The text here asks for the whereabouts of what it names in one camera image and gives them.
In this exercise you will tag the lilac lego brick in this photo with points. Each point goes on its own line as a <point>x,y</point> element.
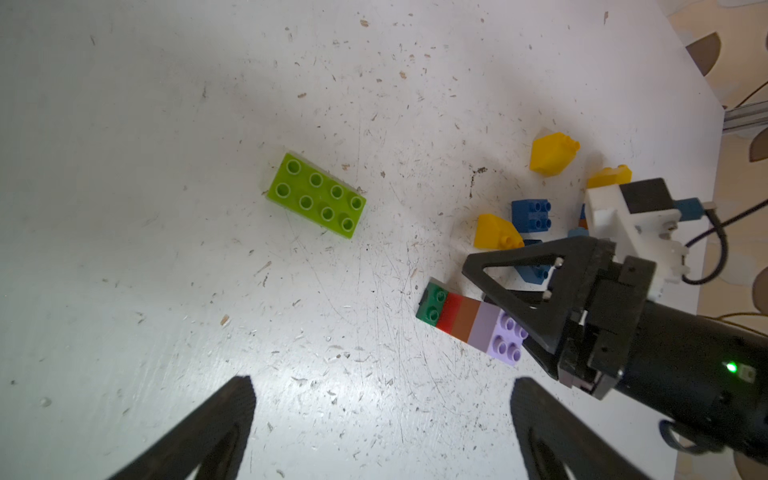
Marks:
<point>497,334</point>

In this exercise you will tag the lime green long lego brick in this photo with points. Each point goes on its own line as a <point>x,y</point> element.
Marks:
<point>316,196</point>

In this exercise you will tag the yellow sloped lego small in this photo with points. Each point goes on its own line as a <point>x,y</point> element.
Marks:
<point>495,233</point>

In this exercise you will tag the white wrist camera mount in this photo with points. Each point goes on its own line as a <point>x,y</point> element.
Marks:
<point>640,218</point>

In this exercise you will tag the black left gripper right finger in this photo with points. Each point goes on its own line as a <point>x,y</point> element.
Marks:
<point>555,444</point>

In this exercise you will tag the yellow sloped lego brick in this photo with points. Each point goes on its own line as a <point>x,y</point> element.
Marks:
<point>610,176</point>

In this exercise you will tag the yellow lego brick far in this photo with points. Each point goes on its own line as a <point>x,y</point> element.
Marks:
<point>552,153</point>

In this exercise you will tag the light blue lego brick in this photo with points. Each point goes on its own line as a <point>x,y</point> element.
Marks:
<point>577,232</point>

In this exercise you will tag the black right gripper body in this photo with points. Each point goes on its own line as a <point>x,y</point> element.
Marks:
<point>708,378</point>

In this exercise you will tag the orange lego brick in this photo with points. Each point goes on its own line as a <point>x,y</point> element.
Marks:
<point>464,318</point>

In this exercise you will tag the dark green long lego brick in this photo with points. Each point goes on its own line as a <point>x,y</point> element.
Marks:
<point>431,305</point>

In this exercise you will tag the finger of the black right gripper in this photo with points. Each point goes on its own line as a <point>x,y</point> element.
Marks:
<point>575,263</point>
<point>546,360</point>

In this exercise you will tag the red lego brick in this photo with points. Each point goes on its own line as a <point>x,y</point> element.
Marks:
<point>449,312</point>

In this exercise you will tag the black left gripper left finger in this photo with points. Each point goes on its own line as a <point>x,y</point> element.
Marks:
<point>209,443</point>

